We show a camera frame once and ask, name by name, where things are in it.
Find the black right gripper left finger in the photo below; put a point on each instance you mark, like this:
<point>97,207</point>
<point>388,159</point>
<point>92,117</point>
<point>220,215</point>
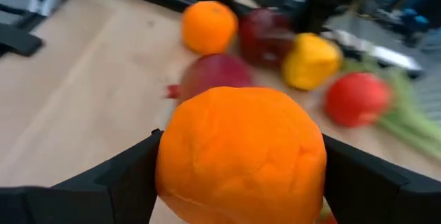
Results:
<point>86,200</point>

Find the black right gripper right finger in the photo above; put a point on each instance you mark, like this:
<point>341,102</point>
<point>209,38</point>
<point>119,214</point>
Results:
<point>386,200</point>

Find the bright red tomato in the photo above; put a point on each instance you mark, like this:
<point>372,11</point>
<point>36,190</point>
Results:
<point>356,98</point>

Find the orange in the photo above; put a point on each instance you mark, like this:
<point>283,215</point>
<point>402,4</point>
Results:
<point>241,155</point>
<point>208,27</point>

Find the yellow bell pepper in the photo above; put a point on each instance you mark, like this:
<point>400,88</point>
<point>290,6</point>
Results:
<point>310,62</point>

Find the large red apple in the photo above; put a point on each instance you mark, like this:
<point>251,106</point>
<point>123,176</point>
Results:
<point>213,72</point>

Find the dark red apple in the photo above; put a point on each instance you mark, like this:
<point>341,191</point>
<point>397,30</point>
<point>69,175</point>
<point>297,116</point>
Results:
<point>265,38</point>

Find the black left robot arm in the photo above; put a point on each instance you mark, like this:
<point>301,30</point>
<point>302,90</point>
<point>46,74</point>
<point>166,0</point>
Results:
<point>317,7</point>

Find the green leek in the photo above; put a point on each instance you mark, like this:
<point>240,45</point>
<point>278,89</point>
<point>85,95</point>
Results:
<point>410,120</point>

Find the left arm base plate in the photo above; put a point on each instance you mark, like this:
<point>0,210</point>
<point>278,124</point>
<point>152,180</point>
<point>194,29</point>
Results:
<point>379,53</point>

